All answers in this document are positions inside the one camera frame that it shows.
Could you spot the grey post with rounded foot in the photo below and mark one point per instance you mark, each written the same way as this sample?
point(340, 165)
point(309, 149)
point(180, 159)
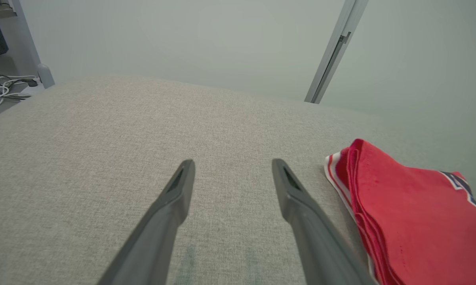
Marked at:
point(46, 77)

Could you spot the black plug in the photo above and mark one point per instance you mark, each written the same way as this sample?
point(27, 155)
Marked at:
point(32, 82)

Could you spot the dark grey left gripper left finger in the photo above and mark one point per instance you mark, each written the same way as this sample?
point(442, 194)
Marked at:
point(155, 237)

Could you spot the grey double partition post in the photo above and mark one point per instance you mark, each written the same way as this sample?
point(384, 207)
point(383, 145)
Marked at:
point(335, 51)

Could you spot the red jersey white striped sleeves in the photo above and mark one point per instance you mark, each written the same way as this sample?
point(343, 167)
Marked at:
point(412, 221)

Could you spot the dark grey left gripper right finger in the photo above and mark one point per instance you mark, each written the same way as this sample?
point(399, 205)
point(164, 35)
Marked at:
point(321, 245)

